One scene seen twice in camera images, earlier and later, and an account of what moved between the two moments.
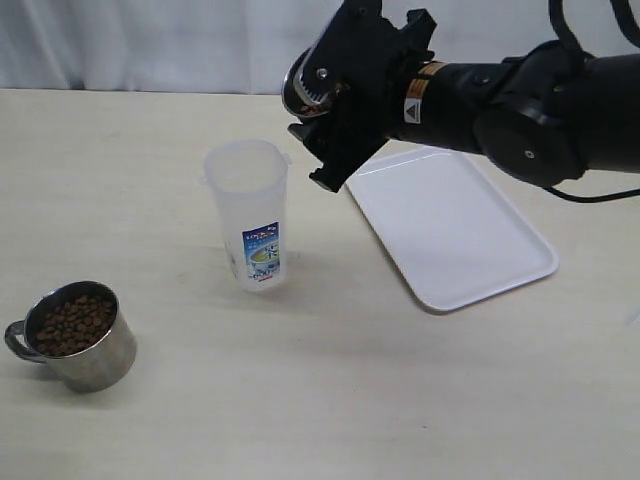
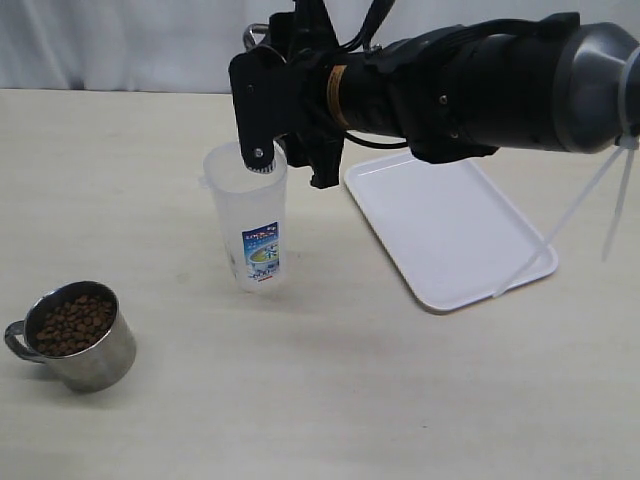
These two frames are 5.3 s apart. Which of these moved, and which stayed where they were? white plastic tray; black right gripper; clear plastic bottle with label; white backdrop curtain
Moved: black right gripper
Stayed: white plastic tray; white backdrop curtain; clear plastic bottle with label
